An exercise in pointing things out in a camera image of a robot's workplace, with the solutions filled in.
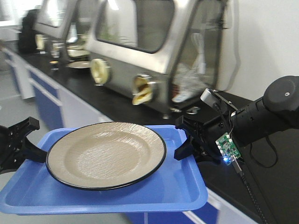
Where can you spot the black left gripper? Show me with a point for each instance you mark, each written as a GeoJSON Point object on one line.
{"type": "Point", "coordinates": [11, 156]}

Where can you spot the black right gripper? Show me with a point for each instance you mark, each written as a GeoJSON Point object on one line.
{"type": "Point", "coordinates": [205, 135]}

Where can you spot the blue plastic tray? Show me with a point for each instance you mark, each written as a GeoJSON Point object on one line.
{"type": "Point", "coordinates": [175, 186]}

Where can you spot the beige plate with black rim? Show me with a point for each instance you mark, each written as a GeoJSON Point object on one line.
{"type": "Point", "coordinates": [106, 156]}

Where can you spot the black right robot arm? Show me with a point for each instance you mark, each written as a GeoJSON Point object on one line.
{"type": "Point", "coordinates": [277, 110]}

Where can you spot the green circuit board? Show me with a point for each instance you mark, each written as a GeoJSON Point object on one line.
{"type": "Point", "coordinates": [227, 149]}

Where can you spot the steel glove box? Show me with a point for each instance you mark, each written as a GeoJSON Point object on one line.
{"type": "Point", "coordinates": [159, 53]}
{"type": "Point", "coordinates": [63, 28]}

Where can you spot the beige plate on counter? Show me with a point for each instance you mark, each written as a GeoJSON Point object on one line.
{"type": "Point", "coordinates": [79, 65]}

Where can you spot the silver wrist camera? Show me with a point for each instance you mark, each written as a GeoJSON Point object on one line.
{"type": "Point", "coordinates": [212, 98]}

